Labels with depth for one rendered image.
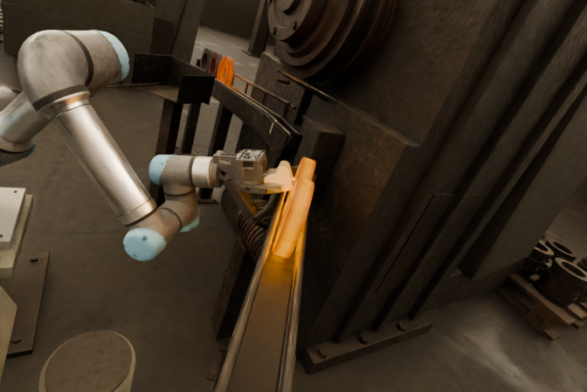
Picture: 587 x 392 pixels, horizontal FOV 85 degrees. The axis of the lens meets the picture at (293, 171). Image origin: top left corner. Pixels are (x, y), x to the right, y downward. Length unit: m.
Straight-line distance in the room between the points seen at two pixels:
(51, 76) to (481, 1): 0.88
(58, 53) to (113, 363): 0.54
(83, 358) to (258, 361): 0.28
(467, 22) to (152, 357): 1.28
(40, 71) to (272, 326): 0.59
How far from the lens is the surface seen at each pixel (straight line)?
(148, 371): 1.22
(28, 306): 1.37
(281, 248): 0.58
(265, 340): 0.49
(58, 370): 0.63
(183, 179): 0.79
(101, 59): 0.82
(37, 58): 0.75
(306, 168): 0.71
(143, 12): 3.38
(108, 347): 0.64
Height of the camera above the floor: 1.05
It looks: 24 degrees down
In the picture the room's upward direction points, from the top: 20 degrees clockwise
